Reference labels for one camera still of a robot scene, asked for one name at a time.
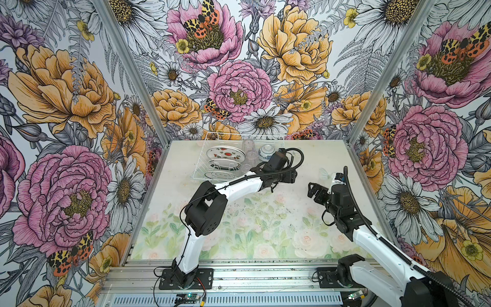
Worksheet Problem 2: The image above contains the left aluminium corner post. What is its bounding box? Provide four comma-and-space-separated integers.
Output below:
94, 1, 171, 149

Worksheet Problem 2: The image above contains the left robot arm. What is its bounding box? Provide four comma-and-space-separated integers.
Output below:
170, 148, 304, 289

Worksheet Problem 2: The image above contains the clear glass near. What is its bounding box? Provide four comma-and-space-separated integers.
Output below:
245, 150, 260, 167

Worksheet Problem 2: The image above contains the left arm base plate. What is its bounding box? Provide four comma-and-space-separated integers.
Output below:
158, 267, 214, 290

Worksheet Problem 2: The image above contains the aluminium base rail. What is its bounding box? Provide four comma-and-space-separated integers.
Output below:
95, 258, 388, 307

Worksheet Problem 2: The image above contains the white wire dish rack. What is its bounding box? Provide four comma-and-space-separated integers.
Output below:
193, 132, 285, 182

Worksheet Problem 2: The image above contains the green circuit board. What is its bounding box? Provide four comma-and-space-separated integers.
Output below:
174, 293, 202, 306

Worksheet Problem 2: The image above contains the aluminium corner post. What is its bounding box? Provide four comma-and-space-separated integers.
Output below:
346, 1, 435, 146
94, 1, 171, 149

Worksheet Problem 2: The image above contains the white plate teal rim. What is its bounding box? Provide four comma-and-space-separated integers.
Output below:
206, 145, 246, 163

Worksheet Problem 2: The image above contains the clear glass far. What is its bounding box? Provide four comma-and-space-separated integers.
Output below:
242, 139, 255, 153

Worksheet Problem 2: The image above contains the clear glass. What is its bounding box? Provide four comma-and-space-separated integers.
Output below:
245, 150, 260, 167
242, 139, 255, 153

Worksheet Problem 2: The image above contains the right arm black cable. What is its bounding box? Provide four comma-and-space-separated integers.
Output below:
342, 166, 476, 307

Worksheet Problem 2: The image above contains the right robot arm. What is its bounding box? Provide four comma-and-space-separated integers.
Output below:
308, 183, 459, 306

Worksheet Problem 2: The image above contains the white blue floral bowl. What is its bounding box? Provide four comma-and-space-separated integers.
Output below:
258, 144, 276, 162

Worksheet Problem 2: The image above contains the right aluminium corner post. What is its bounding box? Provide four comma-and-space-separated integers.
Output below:
346, 1, 435, 146

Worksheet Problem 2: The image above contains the plate green red band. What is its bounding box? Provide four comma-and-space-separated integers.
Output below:
208, 159, 241, 171

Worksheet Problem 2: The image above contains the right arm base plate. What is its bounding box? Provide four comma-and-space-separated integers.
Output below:
311, 267, 363, 289

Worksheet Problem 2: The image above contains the white plate green rim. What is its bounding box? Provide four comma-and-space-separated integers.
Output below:
205, 171, 237, 182

